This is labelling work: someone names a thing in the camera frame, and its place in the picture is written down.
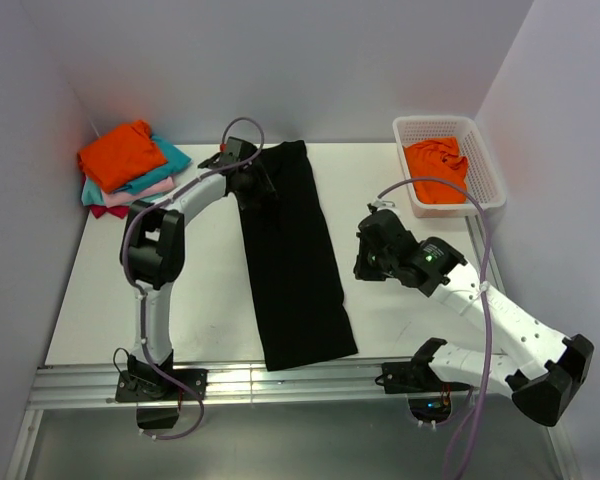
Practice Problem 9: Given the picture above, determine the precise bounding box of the pink folded t shirt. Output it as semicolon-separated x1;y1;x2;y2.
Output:
102;177;176;208

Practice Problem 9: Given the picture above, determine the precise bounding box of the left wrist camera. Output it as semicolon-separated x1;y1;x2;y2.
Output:
198;137;259;172

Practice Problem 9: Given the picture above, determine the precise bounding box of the aluminium mounting rail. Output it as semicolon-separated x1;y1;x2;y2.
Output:
25;358;387;410

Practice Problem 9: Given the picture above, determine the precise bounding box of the white plastic basket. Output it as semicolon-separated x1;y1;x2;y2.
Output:
392;115;506;211

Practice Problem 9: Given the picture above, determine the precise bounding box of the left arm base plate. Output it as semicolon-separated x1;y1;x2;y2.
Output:
114;368;208;403

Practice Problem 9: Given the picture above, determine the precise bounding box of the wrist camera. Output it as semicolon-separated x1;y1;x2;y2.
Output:
356;200;419;253
198;137;259;172

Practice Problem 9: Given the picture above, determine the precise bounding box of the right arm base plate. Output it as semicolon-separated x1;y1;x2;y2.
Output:
374;361;471;394

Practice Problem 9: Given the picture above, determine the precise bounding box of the orange folded t shirt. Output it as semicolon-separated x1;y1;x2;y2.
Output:
77;120;167;194

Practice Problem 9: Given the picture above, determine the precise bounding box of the orange crumpled t shirt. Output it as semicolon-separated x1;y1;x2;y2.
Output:
403;137;469;205

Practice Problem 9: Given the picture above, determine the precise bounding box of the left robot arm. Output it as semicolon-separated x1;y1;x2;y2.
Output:
120;159;276;372

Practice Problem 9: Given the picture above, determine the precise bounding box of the black t shirt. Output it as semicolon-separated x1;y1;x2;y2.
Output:
240;140;358;371

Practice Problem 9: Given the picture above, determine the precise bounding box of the magenta folded t shirt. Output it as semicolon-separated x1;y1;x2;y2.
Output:
88;205;129;219

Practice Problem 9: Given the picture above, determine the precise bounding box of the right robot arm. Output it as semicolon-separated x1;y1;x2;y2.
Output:
354;233;594;427

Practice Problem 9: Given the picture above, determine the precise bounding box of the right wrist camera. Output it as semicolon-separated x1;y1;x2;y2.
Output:
356;200;419;253

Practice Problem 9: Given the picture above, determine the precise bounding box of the teal folded t shirt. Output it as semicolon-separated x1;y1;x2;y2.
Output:
80;134;191;207

